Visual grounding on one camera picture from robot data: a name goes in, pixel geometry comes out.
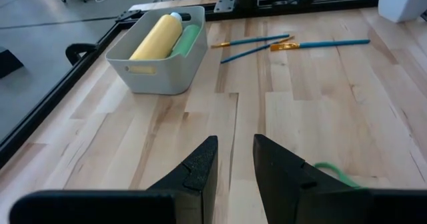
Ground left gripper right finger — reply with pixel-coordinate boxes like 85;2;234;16
252;133;427;224

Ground grey plastic bin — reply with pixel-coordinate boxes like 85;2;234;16
105;5;209;95

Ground green paint bottle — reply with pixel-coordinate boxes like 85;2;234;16
169;23;201;58

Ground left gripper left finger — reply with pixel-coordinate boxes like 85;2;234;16
9;135;220;224

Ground thin blue paintbrush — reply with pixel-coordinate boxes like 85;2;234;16
209;33;291;49
220;35;296;65

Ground green plant in white pot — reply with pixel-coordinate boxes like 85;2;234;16
378;0;427;24

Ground yellow paint bottle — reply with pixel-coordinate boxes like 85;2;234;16
129;11;183;61

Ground black floor box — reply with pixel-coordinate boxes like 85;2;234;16
0;47;25;79

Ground green handled scissors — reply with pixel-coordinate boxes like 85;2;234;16
313;162;364;190

